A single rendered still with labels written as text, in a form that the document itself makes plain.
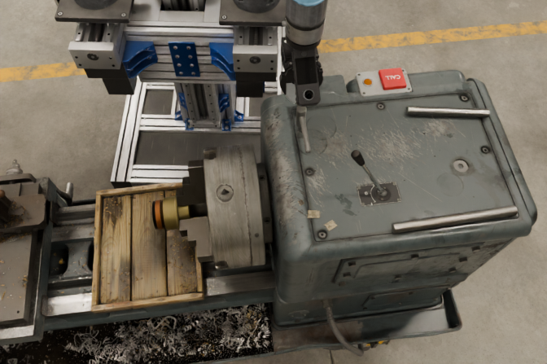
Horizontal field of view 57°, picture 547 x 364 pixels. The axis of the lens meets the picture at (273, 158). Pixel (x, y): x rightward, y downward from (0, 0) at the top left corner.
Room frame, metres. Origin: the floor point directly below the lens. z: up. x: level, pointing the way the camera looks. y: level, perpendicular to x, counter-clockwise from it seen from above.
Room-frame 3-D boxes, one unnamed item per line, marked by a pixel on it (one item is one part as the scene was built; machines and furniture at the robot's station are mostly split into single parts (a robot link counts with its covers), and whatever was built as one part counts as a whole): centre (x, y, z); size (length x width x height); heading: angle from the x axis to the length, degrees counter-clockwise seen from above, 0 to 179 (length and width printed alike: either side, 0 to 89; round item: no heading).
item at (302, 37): (0.69, -0.05, 1.57); 0.08 x 0.08 x 0.05
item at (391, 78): (0.82, -0.30, 1.26); 0.06 x 0.06 x 0.02; 9
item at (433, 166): (0.61, -0.29, 1.06); 0.59 x 0.48 x 0.39; 99
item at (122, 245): (0.48, 0.35, 0.89); 0.36 x 0.30 x 0.04; 9
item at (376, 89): (0.81, -0.28, 1.23); 0.13 x 0.08 x 0.05; 99
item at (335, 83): (0.79, -0.13, 1.24); 0.09 x 0.08 x 0.03; 99
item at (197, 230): (0.42, 0.17, 1.09); 0.12 x 0.11 x 0.05; 9
